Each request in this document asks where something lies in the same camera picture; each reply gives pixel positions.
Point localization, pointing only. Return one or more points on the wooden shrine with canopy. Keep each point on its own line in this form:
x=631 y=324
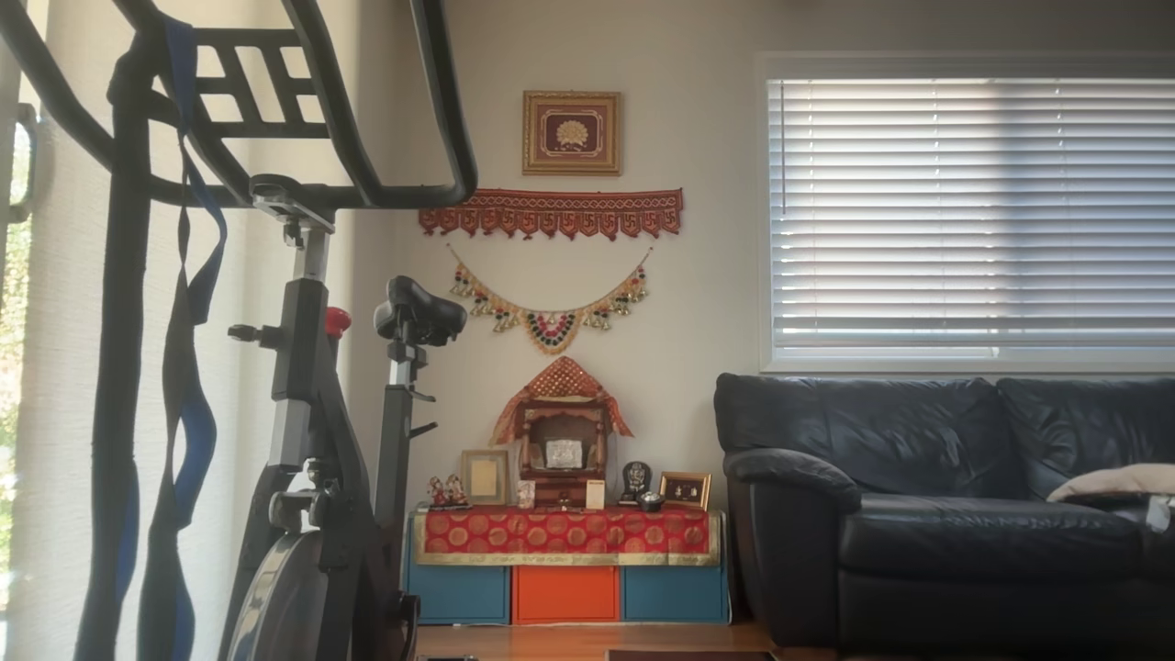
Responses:
x=562 y=386

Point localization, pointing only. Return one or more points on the dark idol statue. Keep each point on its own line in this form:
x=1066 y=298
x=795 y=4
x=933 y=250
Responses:
x=635 y=479

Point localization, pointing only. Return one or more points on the small white card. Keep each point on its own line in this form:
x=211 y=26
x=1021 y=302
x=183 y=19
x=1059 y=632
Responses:
x=596 y=495

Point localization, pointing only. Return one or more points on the small decorated ornament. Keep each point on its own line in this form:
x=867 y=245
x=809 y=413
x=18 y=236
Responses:
x=526 y=494

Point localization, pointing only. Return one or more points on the small black bowl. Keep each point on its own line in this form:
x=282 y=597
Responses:
x=650 y=502

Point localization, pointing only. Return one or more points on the small gold framed picture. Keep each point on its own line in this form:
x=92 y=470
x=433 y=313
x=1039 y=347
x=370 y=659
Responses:
x=685 y=491

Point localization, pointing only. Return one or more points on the red gold patterned cloth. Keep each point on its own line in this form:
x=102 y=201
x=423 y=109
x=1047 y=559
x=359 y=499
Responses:
x=565 y=534

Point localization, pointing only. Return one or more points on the small colourful figurines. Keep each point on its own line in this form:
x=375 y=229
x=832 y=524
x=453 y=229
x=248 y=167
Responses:
x=448 y=493

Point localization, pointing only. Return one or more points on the blue storage bin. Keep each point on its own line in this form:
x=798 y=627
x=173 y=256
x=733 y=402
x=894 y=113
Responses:
x=459 y=595
x=675 y=594

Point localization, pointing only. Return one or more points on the black exercise bike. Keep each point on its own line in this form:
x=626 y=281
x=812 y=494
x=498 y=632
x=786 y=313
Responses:
x=312 y=441

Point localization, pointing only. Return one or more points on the dark floor rug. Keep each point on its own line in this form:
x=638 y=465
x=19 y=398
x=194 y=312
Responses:
x=688 y=655

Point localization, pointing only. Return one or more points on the black leather sofa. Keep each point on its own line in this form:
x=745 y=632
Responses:
x=918 y=551

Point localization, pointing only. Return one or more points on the white window blinds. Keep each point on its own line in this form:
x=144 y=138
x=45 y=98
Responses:
x=973 y=211

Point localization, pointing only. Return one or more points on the white sheer curtain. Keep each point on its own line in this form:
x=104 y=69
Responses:
x=64 y=367

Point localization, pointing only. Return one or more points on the beige cushion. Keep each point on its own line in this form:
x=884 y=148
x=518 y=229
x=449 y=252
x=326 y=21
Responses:
x=1120 y=479

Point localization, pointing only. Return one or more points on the beaded garland wall hanging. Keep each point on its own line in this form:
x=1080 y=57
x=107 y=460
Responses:
x=549 y=329

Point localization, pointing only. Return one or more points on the red embroidered wall hanging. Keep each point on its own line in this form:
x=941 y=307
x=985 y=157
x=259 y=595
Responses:
x=551 y=211

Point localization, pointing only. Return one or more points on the gold photo frame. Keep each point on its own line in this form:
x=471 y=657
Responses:
x=484 y=477

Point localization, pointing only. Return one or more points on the gold framed wall picture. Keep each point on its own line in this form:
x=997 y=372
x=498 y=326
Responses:
x=571 y=133

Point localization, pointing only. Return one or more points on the white window frame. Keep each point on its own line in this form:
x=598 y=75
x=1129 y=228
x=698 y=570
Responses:
x=763 y=211

